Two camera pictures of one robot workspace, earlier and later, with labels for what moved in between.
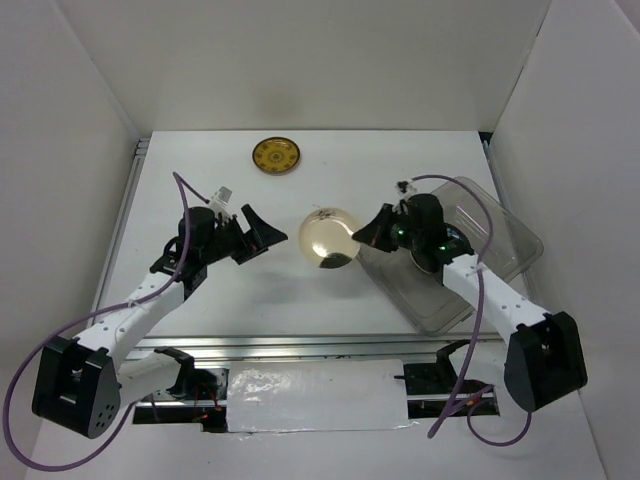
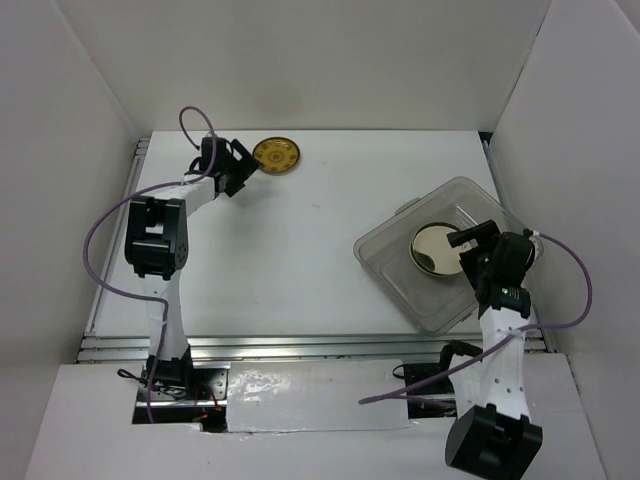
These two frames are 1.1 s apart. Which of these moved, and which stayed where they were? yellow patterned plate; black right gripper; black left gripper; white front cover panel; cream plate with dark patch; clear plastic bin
Moved: cream plate with dark patch; black right gripper; black left gripper
Stayed: yellow patterned plate; clear plastic bin; white front cover panel
